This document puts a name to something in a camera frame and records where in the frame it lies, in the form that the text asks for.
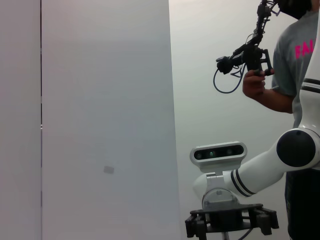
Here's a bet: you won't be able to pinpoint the person's bare hand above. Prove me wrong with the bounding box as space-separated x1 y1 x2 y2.
241 70 275 100

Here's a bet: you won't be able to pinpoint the black teleoperation controller arm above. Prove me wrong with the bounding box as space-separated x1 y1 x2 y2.
215 0 282 77

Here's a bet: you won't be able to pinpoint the gray right gripper cable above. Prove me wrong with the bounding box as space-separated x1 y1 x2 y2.
239 225 254 240

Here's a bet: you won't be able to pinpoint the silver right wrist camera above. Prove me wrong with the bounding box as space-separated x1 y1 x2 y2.
189 141 248 181

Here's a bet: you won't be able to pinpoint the person's head black mask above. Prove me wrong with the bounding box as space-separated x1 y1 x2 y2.
276 0 320 21

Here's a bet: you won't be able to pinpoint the white partition board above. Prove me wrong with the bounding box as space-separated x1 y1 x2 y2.
40 0 181 240

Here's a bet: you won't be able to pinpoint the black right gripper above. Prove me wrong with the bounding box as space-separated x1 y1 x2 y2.
184 203 280 240

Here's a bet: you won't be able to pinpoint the dark trousers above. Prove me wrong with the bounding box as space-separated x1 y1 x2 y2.
284 166 320 240

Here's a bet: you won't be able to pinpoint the person's bare forearm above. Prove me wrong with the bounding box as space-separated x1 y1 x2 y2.
254 86 295 115

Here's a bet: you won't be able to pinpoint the person in grey shirt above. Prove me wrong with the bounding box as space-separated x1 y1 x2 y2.
271 10 320 131

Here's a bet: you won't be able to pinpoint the blue looped cable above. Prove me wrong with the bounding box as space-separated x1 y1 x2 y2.
212 67 247 95

